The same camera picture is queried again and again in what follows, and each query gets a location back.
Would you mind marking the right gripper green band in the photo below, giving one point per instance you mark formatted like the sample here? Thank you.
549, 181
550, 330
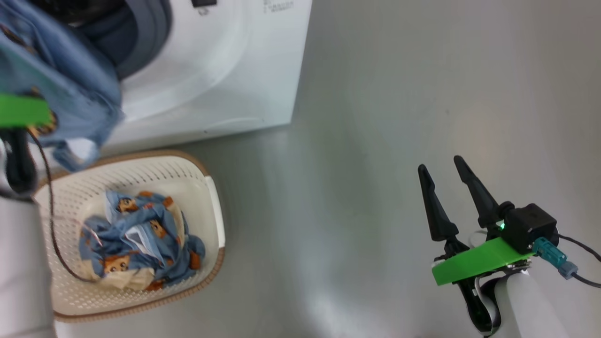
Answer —
479, 260

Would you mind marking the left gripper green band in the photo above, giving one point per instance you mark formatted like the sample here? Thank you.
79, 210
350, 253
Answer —
21, 110

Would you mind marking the blue and cream bear-print garment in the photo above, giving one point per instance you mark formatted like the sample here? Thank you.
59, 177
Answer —
155, 244

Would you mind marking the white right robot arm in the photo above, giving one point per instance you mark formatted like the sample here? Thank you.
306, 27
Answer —
530, 310

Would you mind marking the grey rubber door gasket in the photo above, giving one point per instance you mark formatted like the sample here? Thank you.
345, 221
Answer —
150, 33

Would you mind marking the white washing machine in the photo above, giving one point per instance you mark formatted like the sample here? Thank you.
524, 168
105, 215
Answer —
211, 70

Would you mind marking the cream perforated laundry basket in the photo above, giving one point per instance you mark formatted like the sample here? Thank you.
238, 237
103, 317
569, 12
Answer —
197, 220

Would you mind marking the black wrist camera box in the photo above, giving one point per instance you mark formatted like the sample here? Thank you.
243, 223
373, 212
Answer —
530, 225

